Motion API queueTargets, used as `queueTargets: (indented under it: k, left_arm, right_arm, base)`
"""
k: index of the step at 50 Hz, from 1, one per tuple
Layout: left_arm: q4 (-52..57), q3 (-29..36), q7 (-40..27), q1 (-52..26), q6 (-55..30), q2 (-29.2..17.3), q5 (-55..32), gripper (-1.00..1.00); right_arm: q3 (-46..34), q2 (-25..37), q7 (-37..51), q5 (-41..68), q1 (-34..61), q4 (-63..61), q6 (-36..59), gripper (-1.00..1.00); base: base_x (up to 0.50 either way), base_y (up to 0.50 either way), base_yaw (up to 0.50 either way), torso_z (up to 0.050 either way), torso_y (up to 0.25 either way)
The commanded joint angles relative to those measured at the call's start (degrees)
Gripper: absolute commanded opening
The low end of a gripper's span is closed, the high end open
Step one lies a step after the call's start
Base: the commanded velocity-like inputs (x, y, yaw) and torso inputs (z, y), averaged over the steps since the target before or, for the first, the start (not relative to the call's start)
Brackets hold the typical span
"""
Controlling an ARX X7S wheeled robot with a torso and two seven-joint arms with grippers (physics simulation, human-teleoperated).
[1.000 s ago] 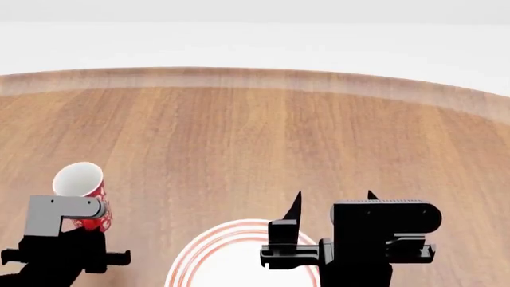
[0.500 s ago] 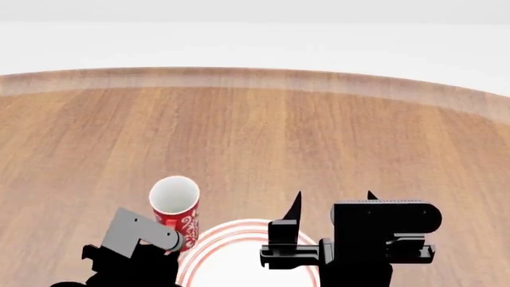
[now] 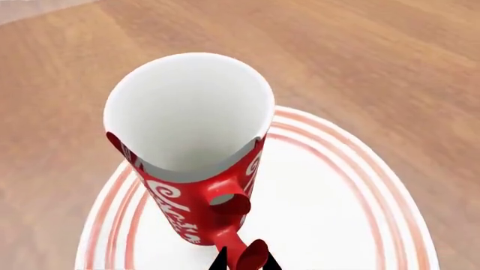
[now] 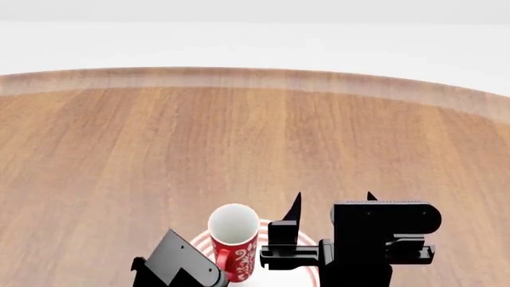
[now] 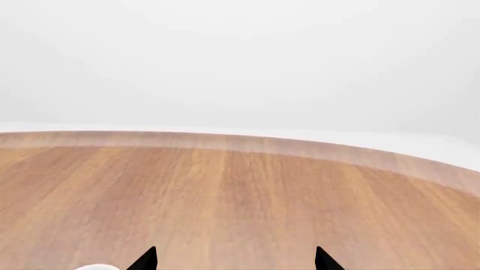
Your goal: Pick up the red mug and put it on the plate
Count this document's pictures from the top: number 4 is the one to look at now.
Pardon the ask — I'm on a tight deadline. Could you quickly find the white plate with red rings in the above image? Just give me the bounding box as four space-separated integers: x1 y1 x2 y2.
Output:
190 218 322 287

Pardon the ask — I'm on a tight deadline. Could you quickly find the red mug with white pattern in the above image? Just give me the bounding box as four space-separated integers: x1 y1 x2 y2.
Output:
207 202 261 283

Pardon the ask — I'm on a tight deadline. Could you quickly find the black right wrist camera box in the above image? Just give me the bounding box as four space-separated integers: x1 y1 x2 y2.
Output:
330 199 443 265

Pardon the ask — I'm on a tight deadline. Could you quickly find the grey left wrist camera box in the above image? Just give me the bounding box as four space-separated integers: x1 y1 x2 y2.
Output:
145 227 230 287

